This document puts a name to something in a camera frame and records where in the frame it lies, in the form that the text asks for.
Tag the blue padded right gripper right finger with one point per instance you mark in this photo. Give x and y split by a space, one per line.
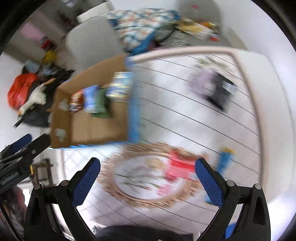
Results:
242 211

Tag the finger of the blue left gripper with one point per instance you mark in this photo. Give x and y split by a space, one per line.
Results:
19 144

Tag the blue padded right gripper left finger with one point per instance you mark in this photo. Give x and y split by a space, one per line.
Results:
41 222

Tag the orange brown snack bag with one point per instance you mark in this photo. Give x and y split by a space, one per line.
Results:
76 102

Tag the long blue biscuit pack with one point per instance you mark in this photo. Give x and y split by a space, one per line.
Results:
220 169

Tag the light blue tissue pack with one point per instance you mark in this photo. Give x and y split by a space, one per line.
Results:
90 96

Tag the red snack packet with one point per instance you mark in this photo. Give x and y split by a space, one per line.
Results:
180 166

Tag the green snack bag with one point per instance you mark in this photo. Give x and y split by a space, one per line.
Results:
102 104

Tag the white blue tissue brick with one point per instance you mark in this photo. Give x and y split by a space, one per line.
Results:
120 87

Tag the black snack bag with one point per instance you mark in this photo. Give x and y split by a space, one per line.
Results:
223 91

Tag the purple grey cloth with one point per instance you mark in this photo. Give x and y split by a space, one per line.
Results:
200 80

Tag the red plastic bag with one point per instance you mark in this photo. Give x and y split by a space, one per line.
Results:
17 95

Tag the white goose plush toy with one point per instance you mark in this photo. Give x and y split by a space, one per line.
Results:
37 97

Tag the open cardboard box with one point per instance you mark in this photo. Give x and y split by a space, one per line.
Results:
80 128

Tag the yellow bucket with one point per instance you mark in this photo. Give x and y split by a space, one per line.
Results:
50 57

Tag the grey chair back near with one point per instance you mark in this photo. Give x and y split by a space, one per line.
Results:
92 41

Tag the plaid blanket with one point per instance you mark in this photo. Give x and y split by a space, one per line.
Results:
136 27

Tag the black white patterned bag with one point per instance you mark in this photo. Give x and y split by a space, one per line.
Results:
170 37

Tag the yellow white food package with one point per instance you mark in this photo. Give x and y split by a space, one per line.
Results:
195 29

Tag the grey chair with items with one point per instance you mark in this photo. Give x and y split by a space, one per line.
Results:
201 12

